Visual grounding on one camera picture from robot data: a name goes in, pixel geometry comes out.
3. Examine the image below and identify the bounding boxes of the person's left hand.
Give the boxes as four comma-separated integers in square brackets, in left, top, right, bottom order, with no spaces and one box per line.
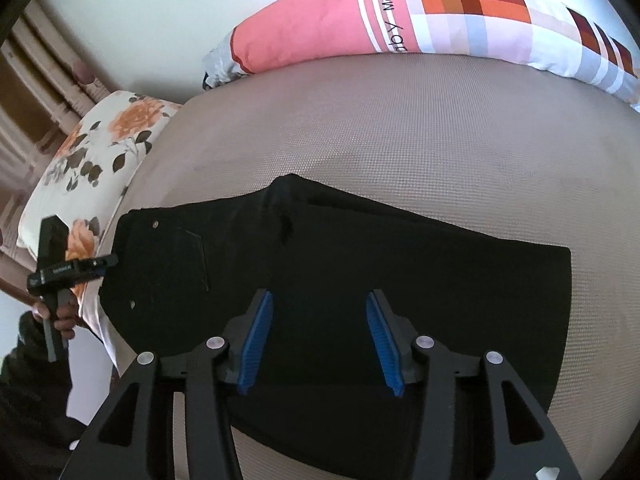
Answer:
[31,292,77,339]

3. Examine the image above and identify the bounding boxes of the person's left forearm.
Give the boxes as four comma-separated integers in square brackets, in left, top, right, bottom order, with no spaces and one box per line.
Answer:
[0,311,76,441]

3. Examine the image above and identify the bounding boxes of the floral white pillow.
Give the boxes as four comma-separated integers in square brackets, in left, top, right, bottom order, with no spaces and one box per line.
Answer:
[16,91,183,378]

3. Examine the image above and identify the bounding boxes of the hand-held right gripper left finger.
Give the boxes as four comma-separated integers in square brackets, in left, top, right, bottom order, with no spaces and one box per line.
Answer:
[57,288,275,480]

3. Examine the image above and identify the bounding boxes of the black pants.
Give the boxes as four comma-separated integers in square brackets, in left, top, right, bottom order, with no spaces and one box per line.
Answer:
[97,173,572,480]

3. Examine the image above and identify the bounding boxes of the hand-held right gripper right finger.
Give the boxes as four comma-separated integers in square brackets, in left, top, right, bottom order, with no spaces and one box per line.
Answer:
[365,288,584,480]

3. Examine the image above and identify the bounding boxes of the beige brown curtain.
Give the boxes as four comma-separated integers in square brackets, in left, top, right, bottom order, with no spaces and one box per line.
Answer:
[0,0,117,241]

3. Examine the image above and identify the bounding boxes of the pink plaid bolster pillow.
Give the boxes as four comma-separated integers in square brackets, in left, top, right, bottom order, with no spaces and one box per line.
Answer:
[202,0,640,112]

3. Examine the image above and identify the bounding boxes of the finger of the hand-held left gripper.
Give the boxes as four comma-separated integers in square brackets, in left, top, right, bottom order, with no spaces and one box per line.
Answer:
[77,254,120,277]

